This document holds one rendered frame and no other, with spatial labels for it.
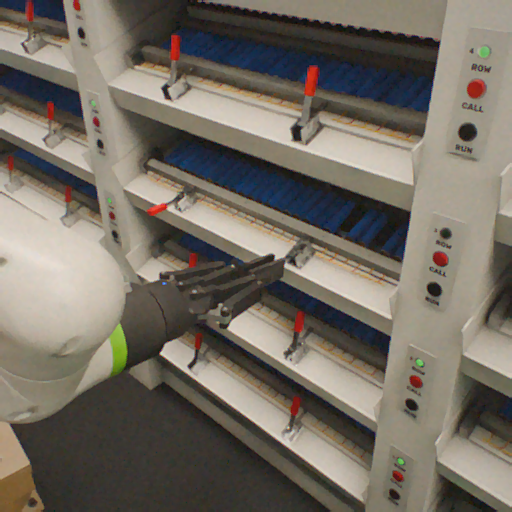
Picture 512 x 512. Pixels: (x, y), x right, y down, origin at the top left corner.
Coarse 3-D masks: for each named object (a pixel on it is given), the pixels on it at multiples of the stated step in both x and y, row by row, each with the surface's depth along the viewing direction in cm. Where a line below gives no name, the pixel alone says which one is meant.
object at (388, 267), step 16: (160, 176) 110; (176, 176) 105; (192, 176) 104; (208, 192) 101; (224, 192) 99; (240, 208) 97; (256, 208) 94; (272, 224) 93; (288, 224) 90; (304, 224) 89; (320, 240) 86; (336, 240) 85; (320, 256) 86; (352, 256) 83; (368, 256) 82; (384, 256) 81; (368, 272) 81; (384, 272) 81; (400, 272) 78
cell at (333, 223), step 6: (348, 204) 90; (354, 204) 90; (342, 210) 90; (348, 210) 90; (354, 210) 91; (336, 216) 89; (342, 216) 89; (330, 222) 88; (336, 222) 89; (342, 222) 89; (330, 228) 88; (336, 228) 89
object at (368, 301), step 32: (160, 128) 112; (128, 160) 110; (160, 160) 113; (128, 192) 111; (160, 192) 107; (192, 224) 101; (224, 224) 97; (256, 224) 95; (256, 256) 92; (320, 288) 84; (352, 288) 82; (384, 288) 80; (384, 320) 78
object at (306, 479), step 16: (176, 384) 139; (192, 384) 135; (192, 400) 136; (208, 400) 131; (224, 416) 129; (240, 432) 126; (256, 432) 123; (256, 448) 124; (272, 448) 120; (272, 464) 122; (288, 464) 118; (304, 480) 116; (320, 480) 113; (320, 496) 114; (336, 496) 111
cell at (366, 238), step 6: (378, 216) 87; (384, 216) 87; (372, 222) 86; (378, 222) 86; (384, 222) 86; (372, 228) 86; (378, 228) 86; (366, 234) 85; (372, 234) 85; (360, 240) 85; (366, 240) 85; (372, 240) 85; (366, 246) 85
